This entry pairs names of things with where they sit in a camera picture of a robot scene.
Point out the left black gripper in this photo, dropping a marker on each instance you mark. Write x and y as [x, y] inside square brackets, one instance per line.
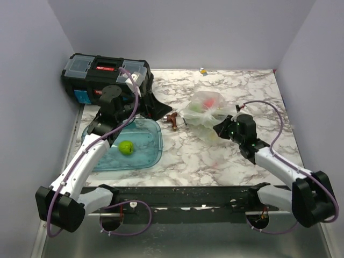
[151, 107]

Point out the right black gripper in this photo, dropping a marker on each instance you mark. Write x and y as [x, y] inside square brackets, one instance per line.
[221, 128]

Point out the translucent white plastic bag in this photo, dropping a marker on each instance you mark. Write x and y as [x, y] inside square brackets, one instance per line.
[201, 120]

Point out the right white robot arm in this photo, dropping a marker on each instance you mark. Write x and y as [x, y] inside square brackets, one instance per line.
[310, 197]

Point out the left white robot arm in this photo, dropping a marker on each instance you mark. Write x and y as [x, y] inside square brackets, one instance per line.
[62, 204]

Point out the red fake fruit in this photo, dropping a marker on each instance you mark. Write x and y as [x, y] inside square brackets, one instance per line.
[209, 103]

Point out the green fake fruit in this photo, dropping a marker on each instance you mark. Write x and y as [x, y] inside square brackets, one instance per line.
[126, 147]

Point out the teal transparent plastic tray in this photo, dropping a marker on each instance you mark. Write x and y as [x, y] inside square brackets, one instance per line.
[147, 138]

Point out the small yellow blue object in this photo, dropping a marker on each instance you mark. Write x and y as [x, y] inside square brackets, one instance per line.
[203, 71]

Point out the black plastic toolbox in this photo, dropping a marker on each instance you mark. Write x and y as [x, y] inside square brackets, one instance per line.
[85, 76]

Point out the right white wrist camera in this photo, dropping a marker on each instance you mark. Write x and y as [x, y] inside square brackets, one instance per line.
[240, 108]

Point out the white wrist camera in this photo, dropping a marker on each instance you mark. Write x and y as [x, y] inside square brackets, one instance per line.
[240, 108]
[137, 78]

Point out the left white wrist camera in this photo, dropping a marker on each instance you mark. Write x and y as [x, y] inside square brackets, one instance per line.
[137, 78]

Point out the black metal base rail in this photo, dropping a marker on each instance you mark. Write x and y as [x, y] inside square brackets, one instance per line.
[185, 205]

